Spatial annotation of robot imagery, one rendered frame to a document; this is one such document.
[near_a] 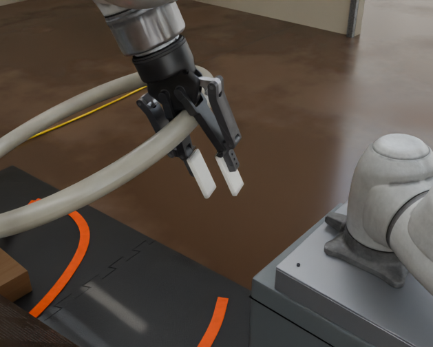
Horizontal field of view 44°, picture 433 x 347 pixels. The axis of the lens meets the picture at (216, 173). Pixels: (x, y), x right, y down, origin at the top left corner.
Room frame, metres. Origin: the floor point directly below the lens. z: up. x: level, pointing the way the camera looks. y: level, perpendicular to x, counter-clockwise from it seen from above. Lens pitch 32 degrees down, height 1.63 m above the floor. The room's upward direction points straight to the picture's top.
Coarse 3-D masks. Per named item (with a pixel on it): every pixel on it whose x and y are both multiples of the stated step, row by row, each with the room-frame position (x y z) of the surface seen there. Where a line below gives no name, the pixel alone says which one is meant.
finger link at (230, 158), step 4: (236, 136) 0.65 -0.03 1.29; (224, 140) 0.66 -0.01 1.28; (236, 140) 0.64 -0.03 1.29; (224, 144) 0.64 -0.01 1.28; (236, 144) 0.64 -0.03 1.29; (228, 148) 0.64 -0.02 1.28; (228, 152) 0.64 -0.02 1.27; (232, 152) 0.65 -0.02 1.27; (224, 156) 0.65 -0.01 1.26; (228, 156) 0.64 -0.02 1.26; (232, 156) 0.65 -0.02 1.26; (224, 160) 0.65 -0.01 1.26; (228, 160) 0.64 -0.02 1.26; (232, 160) 0.64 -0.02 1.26; (236, 160) 0.65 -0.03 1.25; (228, 164) 0.64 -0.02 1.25; (232, 164) 0.64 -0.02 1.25; (236, 164) 0.65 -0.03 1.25; (228, 168) 0.65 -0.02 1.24; (232, 168) 0.64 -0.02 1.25; (236, 168) 0.64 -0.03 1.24
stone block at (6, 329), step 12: (0, 300) 0.97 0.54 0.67; (0, 312) 0.89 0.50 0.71; (12, 312) 0.92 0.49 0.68; (24, 312) 0.95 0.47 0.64; (0, 324) 0.82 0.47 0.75; (12, 324) 0.84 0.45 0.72; (24, 324) 0.87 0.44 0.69; (36, 324) 0.90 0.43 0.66; (0, 336) 0.76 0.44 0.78; (12, 336) 0.78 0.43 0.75; (24, 336) 0.80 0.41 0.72; (36, 336) 0.83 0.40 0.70; (48, 336) 0.85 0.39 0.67; (60, 336) 0.88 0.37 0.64
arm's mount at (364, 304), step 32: (288, 256) 0.90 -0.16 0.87; (320, 256) 0.90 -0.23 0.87; (288, 288) 0.84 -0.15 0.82; (320, 288) 0.80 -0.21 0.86; (352, 288) 0.80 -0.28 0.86; (384, 288) 0.80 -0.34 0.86; (416, 288) 0.80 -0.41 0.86; (352, 320) 0.75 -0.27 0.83; (384, 320) 0.72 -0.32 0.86; (416, 320) 0.72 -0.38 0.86
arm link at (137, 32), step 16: (112, 16) 0.65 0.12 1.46; (128, 16) 0.63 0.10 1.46; (144, 16) 0.64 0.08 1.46; (160, 16) 0.64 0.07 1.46; (176, 16) 0.66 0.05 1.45; (112, 32) 0.66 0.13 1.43; (128, 32) 0.64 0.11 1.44; (144, 32) 0.63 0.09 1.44; (160, 32) 0.64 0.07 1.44; (176, 32) 0.65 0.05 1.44; (128, 48) 0.64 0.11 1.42; (144, 48) 0.63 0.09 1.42; (160, 48) 0.65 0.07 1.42
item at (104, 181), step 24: (96, 96) 0.98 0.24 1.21; (48, 120) 0.95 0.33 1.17; (192, 120) 0.65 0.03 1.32; (0, 144) 0.88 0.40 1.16; (144, 144) 0.59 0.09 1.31; (168, 144) 0.60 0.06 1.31; (120, 168) 0.56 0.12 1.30; (144, 168) 0.57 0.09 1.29; (72, 192) 0.53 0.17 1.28; (96, 192) 0.54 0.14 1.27; (0, 216) 0.53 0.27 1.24; (24, 216) 0.52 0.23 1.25; (48, 216) 0.52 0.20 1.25
